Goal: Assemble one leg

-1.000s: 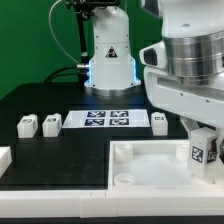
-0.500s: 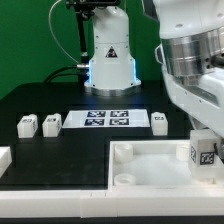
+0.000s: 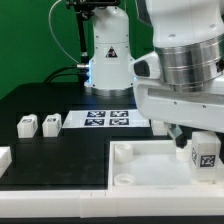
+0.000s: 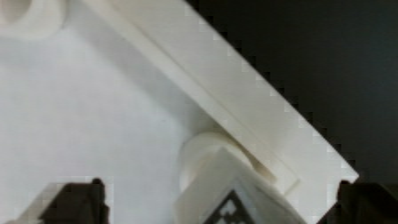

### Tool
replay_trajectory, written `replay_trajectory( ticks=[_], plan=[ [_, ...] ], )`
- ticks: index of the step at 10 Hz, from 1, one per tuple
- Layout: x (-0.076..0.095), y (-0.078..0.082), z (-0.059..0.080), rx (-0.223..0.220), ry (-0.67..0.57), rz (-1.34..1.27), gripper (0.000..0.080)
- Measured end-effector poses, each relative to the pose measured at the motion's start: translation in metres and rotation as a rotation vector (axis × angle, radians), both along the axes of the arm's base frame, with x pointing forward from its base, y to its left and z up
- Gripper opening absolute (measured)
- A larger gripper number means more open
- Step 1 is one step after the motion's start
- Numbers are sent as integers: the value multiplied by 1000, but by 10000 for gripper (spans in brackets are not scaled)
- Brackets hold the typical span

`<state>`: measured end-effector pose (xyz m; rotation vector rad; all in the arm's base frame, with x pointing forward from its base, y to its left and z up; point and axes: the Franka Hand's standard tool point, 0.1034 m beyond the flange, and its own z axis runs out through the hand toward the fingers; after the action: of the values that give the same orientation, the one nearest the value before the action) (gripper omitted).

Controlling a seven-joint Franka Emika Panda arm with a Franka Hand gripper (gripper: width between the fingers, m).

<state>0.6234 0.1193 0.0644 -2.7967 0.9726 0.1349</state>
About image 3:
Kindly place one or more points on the white U-shaped fence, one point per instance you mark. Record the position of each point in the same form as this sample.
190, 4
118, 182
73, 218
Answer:
105, 203

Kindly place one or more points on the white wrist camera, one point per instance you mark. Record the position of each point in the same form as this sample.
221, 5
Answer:
147, 66

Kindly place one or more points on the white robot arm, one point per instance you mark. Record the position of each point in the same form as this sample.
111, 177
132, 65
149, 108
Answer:
182, 80

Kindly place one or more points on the black camera stand pole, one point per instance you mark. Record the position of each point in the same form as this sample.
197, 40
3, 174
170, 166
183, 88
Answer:
83, 13

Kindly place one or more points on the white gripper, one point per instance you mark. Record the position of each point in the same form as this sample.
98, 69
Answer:
203, 110

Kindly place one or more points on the white sheet with tags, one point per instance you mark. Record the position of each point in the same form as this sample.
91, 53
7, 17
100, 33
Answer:
105, 118

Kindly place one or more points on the white square tabletop part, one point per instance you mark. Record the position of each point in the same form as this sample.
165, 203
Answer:
144, 165

